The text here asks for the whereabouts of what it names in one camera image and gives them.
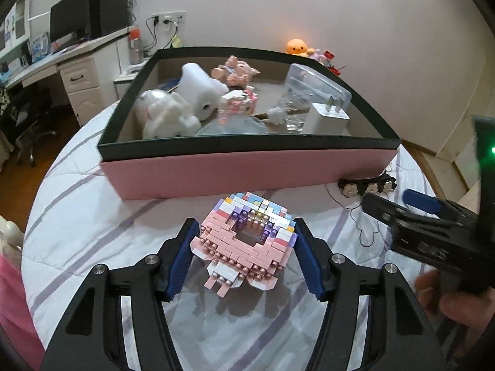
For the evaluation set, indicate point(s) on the pink pig figurine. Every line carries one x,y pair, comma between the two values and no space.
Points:
238,71

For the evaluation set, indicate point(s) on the pink block toy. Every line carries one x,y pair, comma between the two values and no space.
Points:
239,247

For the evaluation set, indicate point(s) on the white plush toy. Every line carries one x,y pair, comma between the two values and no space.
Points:
166,114

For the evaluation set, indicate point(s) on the pink box with dark rim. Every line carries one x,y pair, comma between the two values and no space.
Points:
232,170

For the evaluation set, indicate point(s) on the black computer tower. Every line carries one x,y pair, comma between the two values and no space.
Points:
108,9

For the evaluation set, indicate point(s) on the yellow snack bag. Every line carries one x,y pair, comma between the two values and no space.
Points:
176,42

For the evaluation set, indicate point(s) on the black flowered hair clip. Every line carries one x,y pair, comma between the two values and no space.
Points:
367,187

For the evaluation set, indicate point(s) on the grey bottle with red cap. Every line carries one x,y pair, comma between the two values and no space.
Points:
135,46

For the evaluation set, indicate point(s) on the light teal soft item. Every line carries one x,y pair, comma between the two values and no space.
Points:
232,127

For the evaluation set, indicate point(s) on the pink cloth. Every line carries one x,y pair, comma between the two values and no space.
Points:
15,309

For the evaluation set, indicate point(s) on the orange octopus plush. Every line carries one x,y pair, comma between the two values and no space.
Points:
297,46

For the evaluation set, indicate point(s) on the black office chair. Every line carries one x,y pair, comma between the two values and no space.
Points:
27,116

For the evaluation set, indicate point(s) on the low white and black cabinet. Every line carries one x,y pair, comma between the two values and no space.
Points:
125,80

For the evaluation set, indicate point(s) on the small block doll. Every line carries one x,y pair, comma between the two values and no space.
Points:
236,104

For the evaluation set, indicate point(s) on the person's right hand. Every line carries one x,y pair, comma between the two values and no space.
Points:
456,313

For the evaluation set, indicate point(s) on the black computer monitor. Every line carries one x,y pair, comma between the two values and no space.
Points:
67,19

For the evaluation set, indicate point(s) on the blue packet box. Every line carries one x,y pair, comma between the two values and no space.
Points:
40,46

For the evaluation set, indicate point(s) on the white wall outlet strip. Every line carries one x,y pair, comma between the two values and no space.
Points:
170,18

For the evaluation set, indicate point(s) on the white rounded object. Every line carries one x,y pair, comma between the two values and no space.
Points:
7,234

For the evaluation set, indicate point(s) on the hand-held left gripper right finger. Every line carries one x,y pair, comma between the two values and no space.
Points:
309,262

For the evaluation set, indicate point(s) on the white wall charger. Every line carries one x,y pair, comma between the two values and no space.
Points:
326,118

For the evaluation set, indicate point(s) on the clear plastic wrapper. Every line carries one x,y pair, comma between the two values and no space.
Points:
292,121

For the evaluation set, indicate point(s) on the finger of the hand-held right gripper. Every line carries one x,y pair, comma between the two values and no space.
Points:
383,210
421,200

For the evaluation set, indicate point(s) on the white desk with drawers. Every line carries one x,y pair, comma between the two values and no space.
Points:
83,81

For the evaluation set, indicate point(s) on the clear plastic case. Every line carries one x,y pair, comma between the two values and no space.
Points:
313,81

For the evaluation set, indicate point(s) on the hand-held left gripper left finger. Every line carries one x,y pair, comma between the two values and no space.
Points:
181,259

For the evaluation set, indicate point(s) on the white glass-door cabinet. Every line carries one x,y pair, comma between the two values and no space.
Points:
17,19

